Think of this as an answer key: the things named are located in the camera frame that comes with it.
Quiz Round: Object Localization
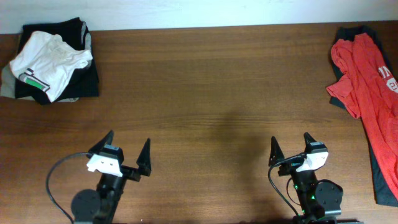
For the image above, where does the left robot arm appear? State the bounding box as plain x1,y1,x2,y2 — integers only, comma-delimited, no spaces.
71,130,152,224

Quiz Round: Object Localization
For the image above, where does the white t-shirt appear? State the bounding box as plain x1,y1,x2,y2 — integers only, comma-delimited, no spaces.
9,31,93,102

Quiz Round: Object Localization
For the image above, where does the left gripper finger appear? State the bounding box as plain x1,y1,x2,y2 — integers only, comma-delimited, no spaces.
88,130,114,154
136,138,152,171

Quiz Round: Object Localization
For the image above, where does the red t-shirt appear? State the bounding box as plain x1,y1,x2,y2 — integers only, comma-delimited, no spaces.
326,33,397,197

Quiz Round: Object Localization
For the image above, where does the black folded garment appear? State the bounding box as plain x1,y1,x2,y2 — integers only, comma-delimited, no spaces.
16,17,100,105

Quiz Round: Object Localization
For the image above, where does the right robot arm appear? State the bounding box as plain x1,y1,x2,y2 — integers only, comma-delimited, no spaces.
267,132,360,224

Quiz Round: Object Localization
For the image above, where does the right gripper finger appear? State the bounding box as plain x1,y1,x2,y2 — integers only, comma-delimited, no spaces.
268,136,285,167
303,132,316,146

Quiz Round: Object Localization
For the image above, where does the grey folded garment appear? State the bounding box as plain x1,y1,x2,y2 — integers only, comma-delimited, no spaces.
81,21,92,53

